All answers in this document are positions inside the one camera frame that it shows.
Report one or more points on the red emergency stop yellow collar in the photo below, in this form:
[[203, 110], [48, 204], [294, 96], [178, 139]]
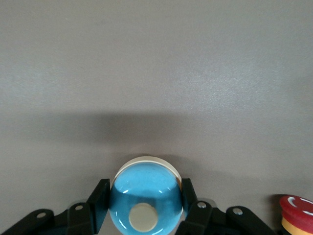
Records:
[[297, 210]]

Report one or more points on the brown table mat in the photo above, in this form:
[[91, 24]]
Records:
[[146, 73]]

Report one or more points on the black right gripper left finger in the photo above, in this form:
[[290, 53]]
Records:
[[73, 220]]

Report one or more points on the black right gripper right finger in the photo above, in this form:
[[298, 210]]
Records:
[[207, 220]]

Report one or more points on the blue dome call bell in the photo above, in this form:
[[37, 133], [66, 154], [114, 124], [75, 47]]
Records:
[[146, 181]]

